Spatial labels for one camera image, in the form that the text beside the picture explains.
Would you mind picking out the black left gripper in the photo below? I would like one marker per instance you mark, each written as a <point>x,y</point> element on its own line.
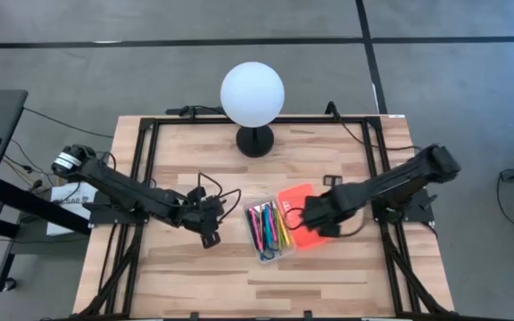
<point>203,214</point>

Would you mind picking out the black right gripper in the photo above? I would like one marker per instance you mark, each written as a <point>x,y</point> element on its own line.
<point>330,209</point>

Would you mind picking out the orange plastic box lid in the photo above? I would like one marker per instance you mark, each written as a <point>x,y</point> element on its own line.
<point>290,236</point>

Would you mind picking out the pink highlighter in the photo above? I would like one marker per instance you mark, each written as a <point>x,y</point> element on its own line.
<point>273,223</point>

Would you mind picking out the teal pen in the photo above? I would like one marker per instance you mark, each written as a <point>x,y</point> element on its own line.
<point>267,225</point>

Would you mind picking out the clear plastic supply box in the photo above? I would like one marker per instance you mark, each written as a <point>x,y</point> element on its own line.
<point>284,254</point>

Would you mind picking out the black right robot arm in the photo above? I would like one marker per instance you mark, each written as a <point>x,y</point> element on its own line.
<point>400,180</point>

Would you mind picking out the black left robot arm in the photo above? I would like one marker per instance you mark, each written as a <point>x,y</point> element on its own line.
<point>123,189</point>

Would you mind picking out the yellow highlighter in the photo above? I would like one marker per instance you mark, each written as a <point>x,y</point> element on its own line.
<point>284,229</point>

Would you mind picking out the blue scissors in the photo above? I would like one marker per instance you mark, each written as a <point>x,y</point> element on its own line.
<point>269,256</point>

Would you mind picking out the white globe table lamp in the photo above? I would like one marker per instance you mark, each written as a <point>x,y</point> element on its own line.
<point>252,93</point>

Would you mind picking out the white printed paper sheet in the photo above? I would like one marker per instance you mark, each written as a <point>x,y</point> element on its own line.
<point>60,223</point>

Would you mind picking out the black desk leg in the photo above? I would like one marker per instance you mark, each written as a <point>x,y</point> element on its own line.
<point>29,203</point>

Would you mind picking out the black aluminium table frame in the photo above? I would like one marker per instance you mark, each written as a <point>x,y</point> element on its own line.
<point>306,120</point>

